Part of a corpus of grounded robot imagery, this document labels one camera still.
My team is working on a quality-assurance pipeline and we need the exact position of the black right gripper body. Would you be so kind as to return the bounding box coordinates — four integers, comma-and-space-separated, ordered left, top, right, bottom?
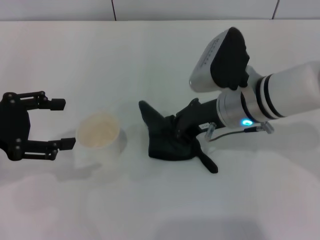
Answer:
191, 98, 223, 133

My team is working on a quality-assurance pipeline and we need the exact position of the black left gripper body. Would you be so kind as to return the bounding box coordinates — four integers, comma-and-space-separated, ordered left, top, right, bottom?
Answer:
0, 91, 32, 162

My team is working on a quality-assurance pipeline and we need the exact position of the dark blue rag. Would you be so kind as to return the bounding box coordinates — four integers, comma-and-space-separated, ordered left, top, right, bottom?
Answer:
138, 100, 219, 175

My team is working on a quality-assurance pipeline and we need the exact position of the white paper cup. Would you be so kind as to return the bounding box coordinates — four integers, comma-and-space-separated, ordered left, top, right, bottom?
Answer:
73, 112, 129, 171

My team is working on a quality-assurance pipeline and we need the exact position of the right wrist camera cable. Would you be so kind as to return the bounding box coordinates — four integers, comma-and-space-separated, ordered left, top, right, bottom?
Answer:
204, 121, 275, 144

